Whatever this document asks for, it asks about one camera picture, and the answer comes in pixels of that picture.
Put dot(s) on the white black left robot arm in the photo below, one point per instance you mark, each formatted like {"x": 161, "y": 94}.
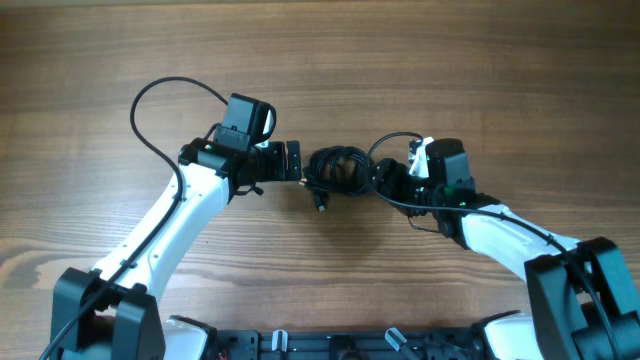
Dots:
{"x": 112, "y": 310}

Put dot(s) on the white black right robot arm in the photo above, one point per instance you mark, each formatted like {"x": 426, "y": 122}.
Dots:
{"x": 584, "y": 303}

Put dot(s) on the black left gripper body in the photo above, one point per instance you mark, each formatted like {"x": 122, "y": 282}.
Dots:
{"x": 271, "y": 162}

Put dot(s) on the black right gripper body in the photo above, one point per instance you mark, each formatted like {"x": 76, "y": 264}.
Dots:
{"x": 404, "y": 185}

